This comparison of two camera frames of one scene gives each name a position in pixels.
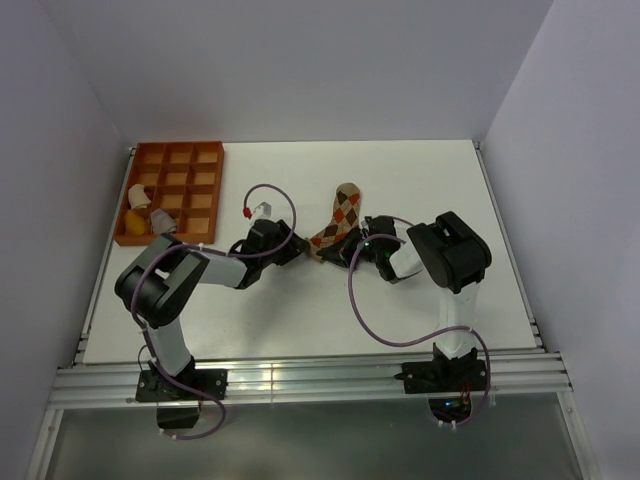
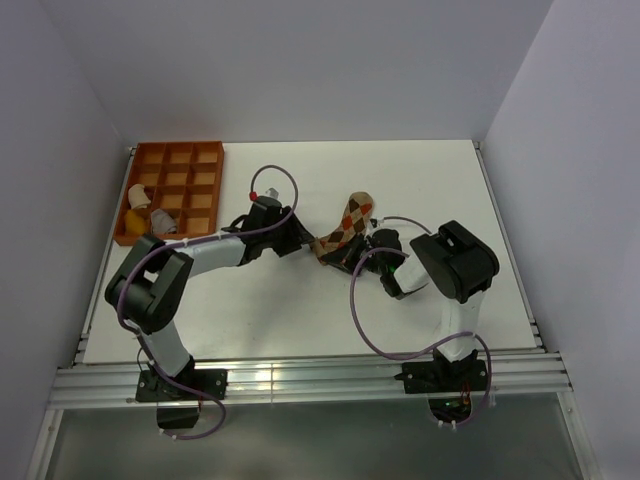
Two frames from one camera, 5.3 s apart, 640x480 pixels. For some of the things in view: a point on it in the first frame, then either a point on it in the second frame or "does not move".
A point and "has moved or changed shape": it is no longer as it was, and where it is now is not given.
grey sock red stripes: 162,223 does not move
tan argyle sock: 345,217 has moved or changed shape
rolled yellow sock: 134,224 does not move
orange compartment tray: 183,179 does not move
